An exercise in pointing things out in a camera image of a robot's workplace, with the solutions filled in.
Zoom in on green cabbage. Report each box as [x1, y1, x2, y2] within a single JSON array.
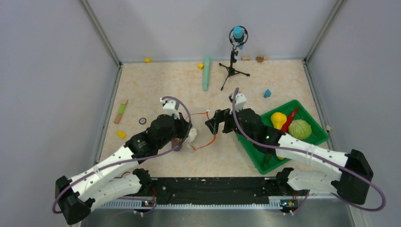
[[288, 119, 312, 140]]

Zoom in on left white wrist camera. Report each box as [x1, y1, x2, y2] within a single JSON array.
[[160, 98, 180, 120]]

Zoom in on green plastic tray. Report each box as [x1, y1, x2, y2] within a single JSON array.
[[237, 99, 329, 175]]

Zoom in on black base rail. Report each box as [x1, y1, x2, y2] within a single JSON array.
[[142, 176, 309, 208]]

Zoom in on purple cable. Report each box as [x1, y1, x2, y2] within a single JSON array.
[[52, 96, 192, 215], [231, 87, 386, 212]]

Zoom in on cork piece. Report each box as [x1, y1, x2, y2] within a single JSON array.
[[241, 56, 251, 61]]

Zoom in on red chili pepper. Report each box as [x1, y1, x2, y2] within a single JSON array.
[[281, 107, 299, 132]]

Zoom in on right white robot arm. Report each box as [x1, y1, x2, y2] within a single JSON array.
[[205, 108, 374, 205]]

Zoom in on wooden stick green block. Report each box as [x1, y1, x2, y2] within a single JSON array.
[[113, 99, 128, 124]]

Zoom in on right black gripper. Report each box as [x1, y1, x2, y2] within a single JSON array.
[[206, 103, 255, 143]]

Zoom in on blue microphone on tripod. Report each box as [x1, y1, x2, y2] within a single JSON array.
[[219, 26, 250, 91]]

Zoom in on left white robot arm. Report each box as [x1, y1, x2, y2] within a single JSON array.
[[53, 113, 192, 225]]

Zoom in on clear zip bag orange zipper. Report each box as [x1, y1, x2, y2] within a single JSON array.
[[180, 107, 217, 151]]

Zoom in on brown wooden pieces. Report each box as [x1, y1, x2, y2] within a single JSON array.
[[255, 56, 269, 63]]

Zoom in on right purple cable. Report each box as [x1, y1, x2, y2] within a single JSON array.
[[231, 87, 386, 212]]

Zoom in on blue toy block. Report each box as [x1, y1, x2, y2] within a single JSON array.
[[263, 89, 271, 98]]

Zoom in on teal plastic tube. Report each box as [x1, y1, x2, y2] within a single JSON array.
[[202, 56, 211, 91]]

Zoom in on dark brown round food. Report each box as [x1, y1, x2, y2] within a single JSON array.
[[171, 138, 182, 152]]

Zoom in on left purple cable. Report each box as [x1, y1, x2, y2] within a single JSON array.
[[52, 96, 192, 215]]

